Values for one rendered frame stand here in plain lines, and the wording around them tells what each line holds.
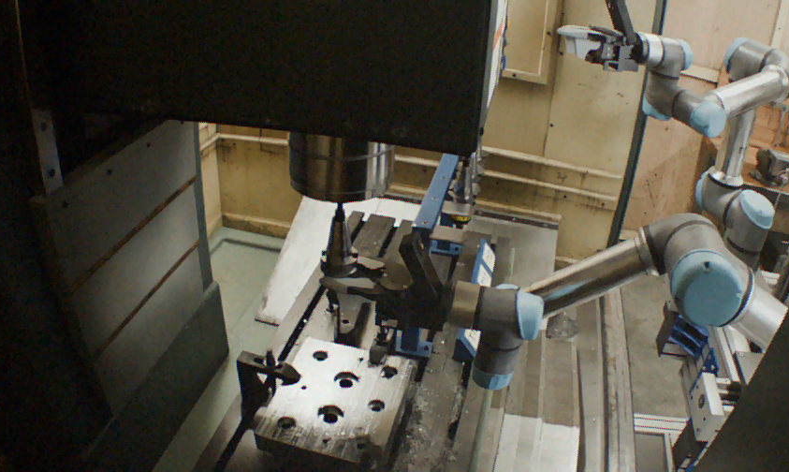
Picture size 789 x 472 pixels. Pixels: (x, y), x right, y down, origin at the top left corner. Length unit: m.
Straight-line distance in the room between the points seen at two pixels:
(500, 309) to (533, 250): 1.03
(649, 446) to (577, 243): 0.84
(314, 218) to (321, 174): 1.22
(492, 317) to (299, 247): 1.14
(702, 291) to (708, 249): 0.07
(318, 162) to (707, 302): 0.61
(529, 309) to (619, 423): 0.59
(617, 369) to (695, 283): 0.74
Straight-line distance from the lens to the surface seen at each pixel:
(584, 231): 2.03
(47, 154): 0.94
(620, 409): 1.47
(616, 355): 1.62
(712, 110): 1.22
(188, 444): 1.53
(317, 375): 1.14
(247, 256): 2.24
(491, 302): 0.93
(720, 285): 0.89
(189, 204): 1.33
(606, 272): 1.03
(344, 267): 0.94
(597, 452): 1.52
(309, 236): 1.98
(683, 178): 3.82
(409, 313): 0.97
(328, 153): 0.79
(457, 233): 1.16
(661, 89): 1.30
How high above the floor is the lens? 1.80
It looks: 31 degrees down
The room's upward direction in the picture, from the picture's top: 4 degrees clockwise
